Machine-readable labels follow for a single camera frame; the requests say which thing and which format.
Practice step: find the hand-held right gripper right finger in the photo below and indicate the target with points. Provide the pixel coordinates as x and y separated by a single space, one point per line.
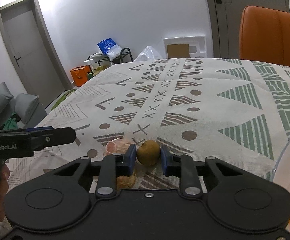
165 161

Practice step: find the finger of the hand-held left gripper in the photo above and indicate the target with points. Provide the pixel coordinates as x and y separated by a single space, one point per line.
57 137

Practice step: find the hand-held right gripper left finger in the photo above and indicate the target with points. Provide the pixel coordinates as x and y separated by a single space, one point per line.
130 161

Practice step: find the olive green round fruit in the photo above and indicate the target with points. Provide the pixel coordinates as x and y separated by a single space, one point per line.
148 153

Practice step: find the small peeled pomelo piece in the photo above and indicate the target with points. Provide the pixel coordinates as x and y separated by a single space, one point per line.
117 147

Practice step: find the white bowl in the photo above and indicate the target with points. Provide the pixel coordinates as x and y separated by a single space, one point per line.
287 165

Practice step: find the green cloth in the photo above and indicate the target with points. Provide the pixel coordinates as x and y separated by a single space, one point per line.
11 123

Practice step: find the green floor mat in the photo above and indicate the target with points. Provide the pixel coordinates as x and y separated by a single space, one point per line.
62 98

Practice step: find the orange box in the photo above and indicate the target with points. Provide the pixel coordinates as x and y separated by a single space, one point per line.
79 76

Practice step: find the patterned tablecloth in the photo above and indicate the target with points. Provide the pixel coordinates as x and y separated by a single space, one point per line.
210 105

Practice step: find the blue and white bag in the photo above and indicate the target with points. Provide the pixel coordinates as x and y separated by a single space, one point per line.
108 46

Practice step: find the black metal rack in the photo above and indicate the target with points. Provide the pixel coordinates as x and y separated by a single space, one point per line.
126 55

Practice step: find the clear plastic bag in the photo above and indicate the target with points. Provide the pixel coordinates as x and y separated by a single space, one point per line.
147 55

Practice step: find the brown cardboard piece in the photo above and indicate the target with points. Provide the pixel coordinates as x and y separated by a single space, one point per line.
178 51

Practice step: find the white foam packaging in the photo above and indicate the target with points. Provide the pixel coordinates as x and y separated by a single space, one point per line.
198 45

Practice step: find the orange chair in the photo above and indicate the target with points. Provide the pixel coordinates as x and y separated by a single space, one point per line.
272 37

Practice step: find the grey door with black lock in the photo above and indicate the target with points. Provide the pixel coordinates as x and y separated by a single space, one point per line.
254 17

